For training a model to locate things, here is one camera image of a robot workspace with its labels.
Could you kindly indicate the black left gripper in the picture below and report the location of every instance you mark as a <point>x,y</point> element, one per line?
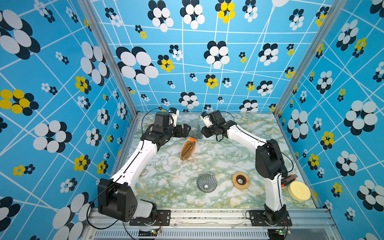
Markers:
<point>185,132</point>

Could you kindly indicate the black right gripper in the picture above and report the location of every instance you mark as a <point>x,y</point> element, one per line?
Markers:
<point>205,132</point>

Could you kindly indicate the clear glass carafe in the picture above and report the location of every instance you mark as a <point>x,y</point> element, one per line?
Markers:
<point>195,131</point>

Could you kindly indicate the ribbed glass dripper cone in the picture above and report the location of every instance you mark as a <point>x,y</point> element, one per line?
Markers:
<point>206,182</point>

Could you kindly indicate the round wooden dripper holder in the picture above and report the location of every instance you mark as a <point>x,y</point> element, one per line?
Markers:
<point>241,180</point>

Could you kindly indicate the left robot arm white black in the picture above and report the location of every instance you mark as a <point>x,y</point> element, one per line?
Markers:
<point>116,198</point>

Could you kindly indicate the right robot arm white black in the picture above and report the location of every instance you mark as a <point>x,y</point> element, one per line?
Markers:
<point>269,162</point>

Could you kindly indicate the black orange tool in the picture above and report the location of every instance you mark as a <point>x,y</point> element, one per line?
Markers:
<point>288,180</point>

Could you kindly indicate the round yellow sponge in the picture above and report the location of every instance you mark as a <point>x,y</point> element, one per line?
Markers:
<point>299,191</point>

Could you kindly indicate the left green circuit board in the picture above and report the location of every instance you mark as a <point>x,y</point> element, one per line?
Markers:
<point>149,233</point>

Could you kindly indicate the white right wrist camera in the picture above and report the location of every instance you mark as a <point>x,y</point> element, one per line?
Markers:
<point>206,119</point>

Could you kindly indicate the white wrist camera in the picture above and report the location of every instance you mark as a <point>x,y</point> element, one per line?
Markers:
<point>206,119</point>
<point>174,113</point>

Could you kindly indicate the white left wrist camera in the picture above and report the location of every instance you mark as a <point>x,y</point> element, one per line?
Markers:
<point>174,113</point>

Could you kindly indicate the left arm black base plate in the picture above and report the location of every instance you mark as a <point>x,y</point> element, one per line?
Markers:
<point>160,218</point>

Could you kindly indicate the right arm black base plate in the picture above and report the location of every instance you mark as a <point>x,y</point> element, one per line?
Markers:
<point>262,218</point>

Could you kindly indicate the aluminium front frame rail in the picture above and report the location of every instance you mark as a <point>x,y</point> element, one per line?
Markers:
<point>217,224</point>

